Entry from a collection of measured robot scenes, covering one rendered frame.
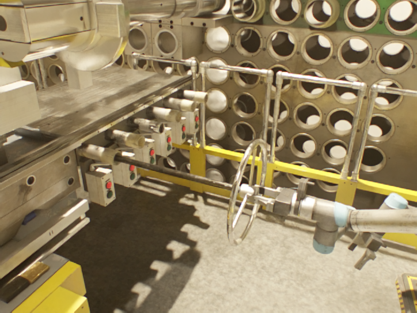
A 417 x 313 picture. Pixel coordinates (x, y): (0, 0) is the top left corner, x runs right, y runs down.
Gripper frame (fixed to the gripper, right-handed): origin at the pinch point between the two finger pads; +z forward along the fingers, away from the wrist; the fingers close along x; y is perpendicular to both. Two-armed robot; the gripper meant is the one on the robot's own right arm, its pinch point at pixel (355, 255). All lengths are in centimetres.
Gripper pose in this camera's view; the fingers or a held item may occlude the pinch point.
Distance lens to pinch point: 168.2
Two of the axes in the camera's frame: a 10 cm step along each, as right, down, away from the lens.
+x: 1.2, -3.2, 9.4
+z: -4.3, 8.3, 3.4
